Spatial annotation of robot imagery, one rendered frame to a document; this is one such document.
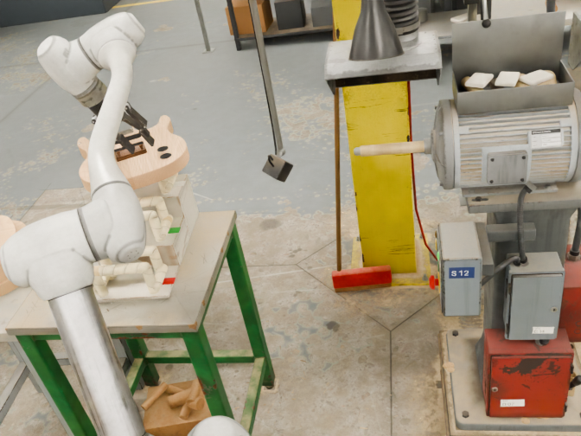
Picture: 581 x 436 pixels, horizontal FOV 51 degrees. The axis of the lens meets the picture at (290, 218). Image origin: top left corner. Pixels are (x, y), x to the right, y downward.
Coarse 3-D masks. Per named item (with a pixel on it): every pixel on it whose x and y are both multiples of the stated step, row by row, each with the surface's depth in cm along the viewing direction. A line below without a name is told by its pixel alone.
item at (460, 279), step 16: (448, 224) 162; (464, 224) 161; (448, 240) 156; (464, 240) 155; (448, 256) 151; (464, 256) 150; (480, 256) 149; (512, 256) 170; (448, 272) 153; (464, 272) 152; (480, 272) 151; (496, 272) 170; (448, 288) 156; (464, 288) 155; (480, 288) 154; (448, 304) 159; (464, 304) 158; (480, 304) 157
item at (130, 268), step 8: (120, 264) 182; (128, 264) 182; (136, 264) 181; (144, 264) 180; (96, 272) 183; (104, 272) 182; (112, 272) 182; (120, 272) 182; (128, 272) 181; (136, 272) 181
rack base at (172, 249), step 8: (176, 224) 201; (184, 224) 204; (152, 232) 199; (184, 232) 204; (152, 240) 195; (168, 240) 194; (176, 240) 196; (184, 240) 203; (160, 248) 193; (168, 248) 192; (176, 248) 195; (184, 248) 202; (144, 256) 195; (168, 256) 194; (176, 256) 194; (112, 264) 198; (168, 264) 196; (176, 264) 196
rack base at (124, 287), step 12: (120, 276) 196; (132, 276) 195; (168, 276) 192; (108, 288) 192; (120, 288) 191; (132, 288) 190; (144, 288) 189; (168, 288) 187; (108, 300) 187; (120, 300) 187
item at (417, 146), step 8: (376, 144) 173; (384, 144) 173; (392, 144) 172; (400, 144) 172; (408, 144) 171; (416, 144) 171; (424, 144) 170; (368, 152) 173; (376, 152) 173; (384, 152) 173; (392, 152) 172; (400, 152) 172; (408, 152) 172
